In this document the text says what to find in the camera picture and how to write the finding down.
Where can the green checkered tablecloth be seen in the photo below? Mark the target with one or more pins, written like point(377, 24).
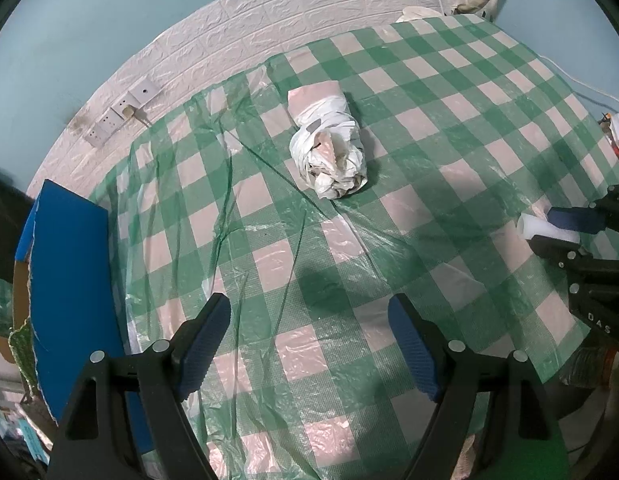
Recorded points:
point(339, 240)

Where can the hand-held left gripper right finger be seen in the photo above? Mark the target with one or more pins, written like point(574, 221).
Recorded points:
point(415, 352)

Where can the white wall socket panel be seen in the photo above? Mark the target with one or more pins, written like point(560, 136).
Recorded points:
point(121, 110)

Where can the small white soft roll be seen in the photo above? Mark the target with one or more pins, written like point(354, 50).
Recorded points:
point(542, 227)

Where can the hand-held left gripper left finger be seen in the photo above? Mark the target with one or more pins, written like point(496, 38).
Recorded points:
point(204, 347)

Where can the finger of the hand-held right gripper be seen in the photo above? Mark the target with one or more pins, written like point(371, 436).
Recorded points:
point(559, 250)
point(574, 218)

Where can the crumpled white plastic bundle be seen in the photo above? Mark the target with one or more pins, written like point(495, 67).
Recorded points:
point(329, 152)

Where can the blue cardboard box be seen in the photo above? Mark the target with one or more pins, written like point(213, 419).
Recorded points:
point(74, 285)

